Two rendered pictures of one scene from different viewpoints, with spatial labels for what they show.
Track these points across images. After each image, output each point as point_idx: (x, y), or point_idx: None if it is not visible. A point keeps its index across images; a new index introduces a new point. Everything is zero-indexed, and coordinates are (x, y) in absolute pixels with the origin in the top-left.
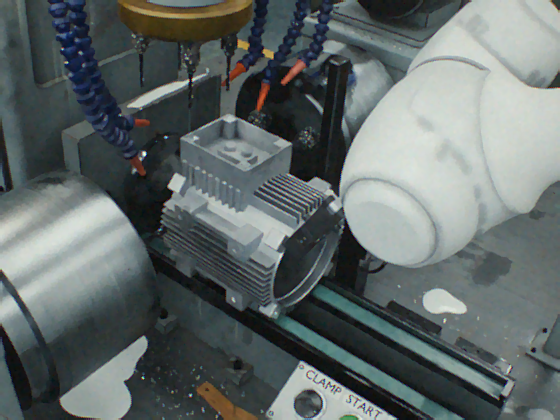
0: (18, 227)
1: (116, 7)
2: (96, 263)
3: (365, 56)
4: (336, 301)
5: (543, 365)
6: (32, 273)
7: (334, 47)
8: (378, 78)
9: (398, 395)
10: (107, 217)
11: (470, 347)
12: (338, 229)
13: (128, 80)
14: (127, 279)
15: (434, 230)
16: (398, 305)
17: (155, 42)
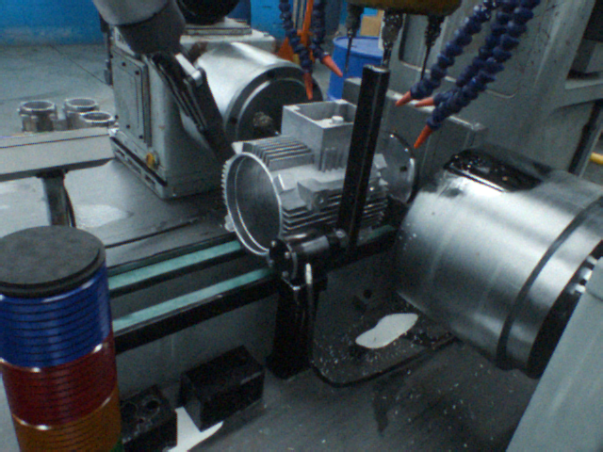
0: (238, 49)
1: (483, 36)
2: (219, 79)
3: (574, 205)
4: (245, 279)
5: None
6: (209, 58)
7: (577, 181)
8: (532, 227)
9: (110, 279)
10: (246, 71)
11: (153, 416)
12: (198, 130)
13: (464, 113)
14: (217, 100)
15: None
16: (253, 371)
17: (507, 97)
